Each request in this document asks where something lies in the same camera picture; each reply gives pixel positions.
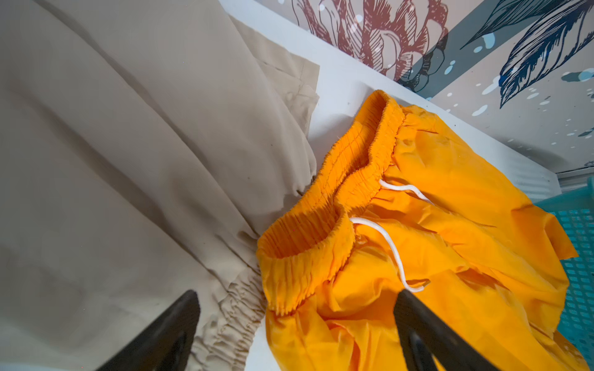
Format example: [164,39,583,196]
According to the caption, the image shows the orange shorts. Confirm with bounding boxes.
[257,91,587,370]

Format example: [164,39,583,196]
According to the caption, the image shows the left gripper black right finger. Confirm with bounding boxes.
[393,290,496,370]

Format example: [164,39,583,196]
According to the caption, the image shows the beige drawstring shorts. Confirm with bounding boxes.
[1,1,320,370]

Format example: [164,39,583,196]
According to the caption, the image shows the teal plastic basket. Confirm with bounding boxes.
[537,177,593,367]

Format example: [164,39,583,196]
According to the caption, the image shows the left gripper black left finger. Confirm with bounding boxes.
[99,290,201,371]

